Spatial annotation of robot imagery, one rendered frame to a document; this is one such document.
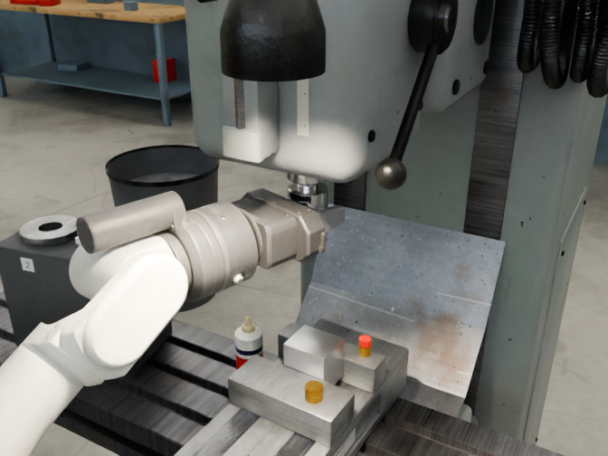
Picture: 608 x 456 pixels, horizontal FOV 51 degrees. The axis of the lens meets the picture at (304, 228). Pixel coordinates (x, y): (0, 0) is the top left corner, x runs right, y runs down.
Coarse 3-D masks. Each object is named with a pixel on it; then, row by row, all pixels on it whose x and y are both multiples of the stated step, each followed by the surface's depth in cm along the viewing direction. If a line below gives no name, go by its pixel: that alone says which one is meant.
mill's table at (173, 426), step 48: (0, 336) 110; (192, 336) 107; (144, 384) 96; (192, 384) 96; (96, 432) 94; (144, 432) 88; (192, 432) 87; (384, 432) 87; (432, 432) 87; (480, 432) 87
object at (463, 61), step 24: (480, 0) 74; (456, 24) 70; (480, 24) 76; (456, 48) 71; (480, 48) 80; (432, 72) 71; (456, 72) 73; (480, 72) 83; (432, 96) 72; (456, 96) 75
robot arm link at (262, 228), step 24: (264, 192) 73; (216, 216) 63; (240, 216) 64; (264, 216) 68; (288, 216) 68; (312, 216) 68; (240, 240) 63; (264, 240) 66; (288, 240) 67; (312, 240) 67; (240, 264) 64; (264, 264) 67
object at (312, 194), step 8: (296, 184) 74; (320, 184) 74; (288, 192) 73; (296, 192) 72; (304, 192) 72; (312, 192) 72; (320, 192) 72; (296, 200) 72; (304, 200) 71; (312, 200) 71; (320, 200) 72
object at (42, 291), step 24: (48, 216) 102; (72, 216) 102; (24, 240) 96; (48, 240) 95; (72, 240) 98; (0, 264) 97; (24, 264) 95; (48, 264) 94; (24, 288) 98; (48, 288) 96; (72, 288) 94; (24, 312) 100; (48, 312) 98; (72, 312) 96; (24, 336) 102; (168, 336) 106; (144, 360) 100
